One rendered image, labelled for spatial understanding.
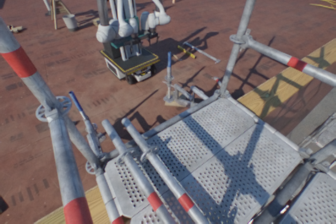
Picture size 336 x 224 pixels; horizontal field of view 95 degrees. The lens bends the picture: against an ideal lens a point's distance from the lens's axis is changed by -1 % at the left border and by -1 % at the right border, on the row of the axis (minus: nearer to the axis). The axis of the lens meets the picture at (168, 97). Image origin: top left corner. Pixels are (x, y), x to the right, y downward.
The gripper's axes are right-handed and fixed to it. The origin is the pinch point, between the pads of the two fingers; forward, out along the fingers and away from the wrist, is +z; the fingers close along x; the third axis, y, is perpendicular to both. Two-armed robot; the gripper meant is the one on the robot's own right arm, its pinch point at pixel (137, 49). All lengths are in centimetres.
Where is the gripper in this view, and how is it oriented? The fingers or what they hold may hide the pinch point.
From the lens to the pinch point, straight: 221.7
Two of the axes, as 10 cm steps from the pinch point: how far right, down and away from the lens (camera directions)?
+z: 0.0, 7.2, 7.0
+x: -7.6, 4.6, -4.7
